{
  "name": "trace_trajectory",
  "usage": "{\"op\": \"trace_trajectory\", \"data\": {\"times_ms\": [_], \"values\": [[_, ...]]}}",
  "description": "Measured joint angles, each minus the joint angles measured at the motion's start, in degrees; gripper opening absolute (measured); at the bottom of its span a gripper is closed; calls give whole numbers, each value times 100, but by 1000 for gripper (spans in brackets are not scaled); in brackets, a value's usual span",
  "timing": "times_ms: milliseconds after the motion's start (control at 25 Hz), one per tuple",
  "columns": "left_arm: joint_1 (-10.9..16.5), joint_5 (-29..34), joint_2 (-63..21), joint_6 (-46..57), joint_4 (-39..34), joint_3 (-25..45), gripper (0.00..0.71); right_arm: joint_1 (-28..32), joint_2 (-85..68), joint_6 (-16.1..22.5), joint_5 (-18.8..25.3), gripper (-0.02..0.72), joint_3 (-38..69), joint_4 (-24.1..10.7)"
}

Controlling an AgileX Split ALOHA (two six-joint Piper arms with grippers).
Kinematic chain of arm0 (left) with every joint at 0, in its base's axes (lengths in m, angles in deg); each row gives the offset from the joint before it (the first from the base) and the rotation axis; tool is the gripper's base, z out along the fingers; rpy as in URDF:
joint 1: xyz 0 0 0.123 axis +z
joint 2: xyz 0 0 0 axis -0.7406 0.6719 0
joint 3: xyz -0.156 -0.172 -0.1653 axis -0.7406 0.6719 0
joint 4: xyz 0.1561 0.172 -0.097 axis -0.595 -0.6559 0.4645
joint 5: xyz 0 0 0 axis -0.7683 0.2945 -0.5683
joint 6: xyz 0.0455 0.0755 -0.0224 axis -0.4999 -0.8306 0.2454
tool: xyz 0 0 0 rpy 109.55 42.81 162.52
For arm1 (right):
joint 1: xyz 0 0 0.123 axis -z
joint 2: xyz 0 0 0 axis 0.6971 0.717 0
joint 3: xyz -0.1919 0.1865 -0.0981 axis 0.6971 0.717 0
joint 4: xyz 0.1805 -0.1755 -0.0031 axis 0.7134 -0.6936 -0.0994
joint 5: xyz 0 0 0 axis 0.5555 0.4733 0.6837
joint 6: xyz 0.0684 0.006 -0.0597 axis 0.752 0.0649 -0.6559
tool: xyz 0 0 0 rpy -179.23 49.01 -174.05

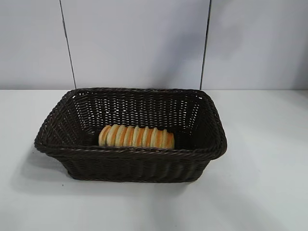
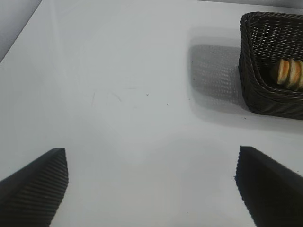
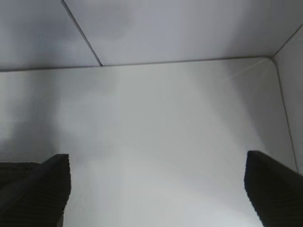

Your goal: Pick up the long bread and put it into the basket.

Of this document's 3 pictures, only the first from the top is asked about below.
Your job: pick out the long striped bread roll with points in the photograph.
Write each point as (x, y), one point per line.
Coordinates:
(134, 138)

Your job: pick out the dark brown wicker basket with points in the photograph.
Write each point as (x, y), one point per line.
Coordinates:
(120, 166)

